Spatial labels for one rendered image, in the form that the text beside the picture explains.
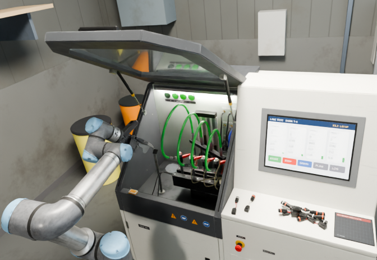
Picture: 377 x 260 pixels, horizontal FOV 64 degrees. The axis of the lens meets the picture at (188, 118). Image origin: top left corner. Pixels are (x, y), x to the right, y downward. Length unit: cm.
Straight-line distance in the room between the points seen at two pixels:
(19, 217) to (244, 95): 113
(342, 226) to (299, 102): 61
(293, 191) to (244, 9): 251
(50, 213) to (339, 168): 127
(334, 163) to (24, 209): 133
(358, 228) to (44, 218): 132
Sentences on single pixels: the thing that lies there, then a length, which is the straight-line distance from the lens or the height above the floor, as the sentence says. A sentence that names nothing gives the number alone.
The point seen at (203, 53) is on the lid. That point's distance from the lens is 113.
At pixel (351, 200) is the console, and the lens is 171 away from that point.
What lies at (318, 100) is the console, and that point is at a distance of 156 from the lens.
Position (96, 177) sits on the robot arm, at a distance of 119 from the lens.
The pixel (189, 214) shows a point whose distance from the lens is 175.
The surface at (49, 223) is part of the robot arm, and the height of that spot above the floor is 146.
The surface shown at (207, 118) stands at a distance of 195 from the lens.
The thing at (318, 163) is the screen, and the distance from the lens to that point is 164.
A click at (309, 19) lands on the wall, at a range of 370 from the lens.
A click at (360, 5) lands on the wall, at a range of 371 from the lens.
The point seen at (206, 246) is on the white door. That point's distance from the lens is 188.
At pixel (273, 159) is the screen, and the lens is 166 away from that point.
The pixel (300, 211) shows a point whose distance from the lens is 164.
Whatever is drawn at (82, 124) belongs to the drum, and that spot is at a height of 72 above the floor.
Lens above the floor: 213
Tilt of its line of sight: 26 degrees down
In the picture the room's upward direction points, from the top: 7 degrees counter-clockwise
